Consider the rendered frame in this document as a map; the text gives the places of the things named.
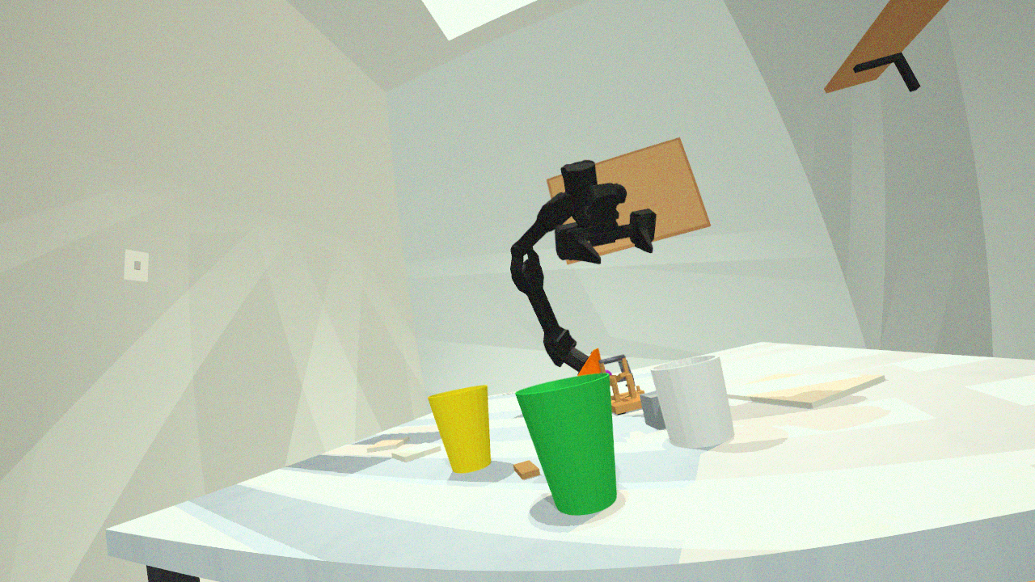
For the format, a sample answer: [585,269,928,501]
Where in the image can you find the green cup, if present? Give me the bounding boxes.
[515,373,617,516]

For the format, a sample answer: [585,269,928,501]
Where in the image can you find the yellow cup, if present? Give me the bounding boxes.
[428,385,491,473]

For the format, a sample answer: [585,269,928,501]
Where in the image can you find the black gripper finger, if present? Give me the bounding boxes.
[566,228,601,264]
[635,215,653,253]

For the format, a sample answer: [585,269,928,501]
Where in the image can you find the wooden catapult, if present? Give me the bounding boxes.
[598,354,645,415]

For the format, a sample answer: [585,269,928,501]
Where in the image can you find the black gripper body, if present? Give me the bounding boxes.
[555,209,657,260]

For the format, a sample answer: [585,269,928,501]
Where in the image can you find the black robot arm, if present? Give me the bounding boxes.
[510,161,627,374]

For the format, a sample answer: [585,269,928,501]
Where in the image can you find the white mug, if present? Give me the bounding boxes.
[650,355,734,449]

